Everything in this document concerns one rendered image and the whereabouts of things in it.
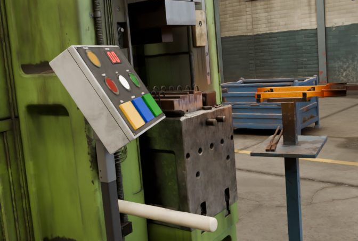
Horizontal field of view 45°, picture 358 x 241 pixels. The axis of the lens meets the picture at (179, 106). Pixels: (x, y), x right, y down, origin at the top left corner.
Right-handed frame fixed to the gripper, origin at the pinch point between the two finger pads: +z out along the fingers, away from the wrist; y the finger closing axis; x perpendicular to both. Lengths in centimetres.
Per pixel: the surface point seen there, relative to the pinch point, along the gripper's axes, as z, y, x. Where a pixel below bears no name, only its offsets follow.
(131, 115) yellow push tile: 33, -131, 8
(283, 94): 20.3, -25.3, 0.1
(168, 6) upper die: 50, -75, 41
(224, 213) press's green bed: 41, -55, -48
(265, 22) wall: 254, 771, 80
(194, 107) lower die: 48, -63, 0
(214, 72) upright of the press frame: 56, -20, 12
